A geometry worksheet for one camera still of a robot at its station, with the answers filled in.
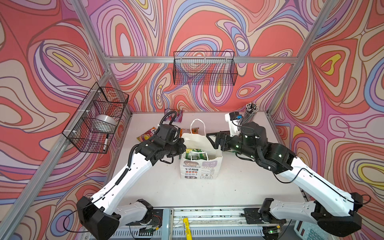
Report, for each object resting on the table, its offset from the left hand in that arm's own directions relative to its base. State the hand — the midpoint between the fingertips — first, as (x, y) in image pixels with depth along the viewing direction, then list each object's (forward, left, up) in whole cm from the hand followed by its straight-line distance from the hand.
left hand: (189, 146), depth 73 cm
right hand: (-3, -11, +11) cm, 16 cm away
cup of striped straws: (+33, -41, -6) cm, 53 cm away
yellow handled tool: (-35, 0, -22) cm, 41 cm away
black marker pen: (+2, +41, +2) cm, 41 cm away
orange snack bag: (+25, -3, -20) cm, 32 cm away
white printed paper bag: (-7, -6, -12) cm, 15 cm away
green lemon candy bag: (+1, -3, -12) cm, 12 cm away
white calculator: (-33, -55, -21) cm, 67 cm away
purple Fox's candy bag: (+40, +16, -21) cm, 48 cm away
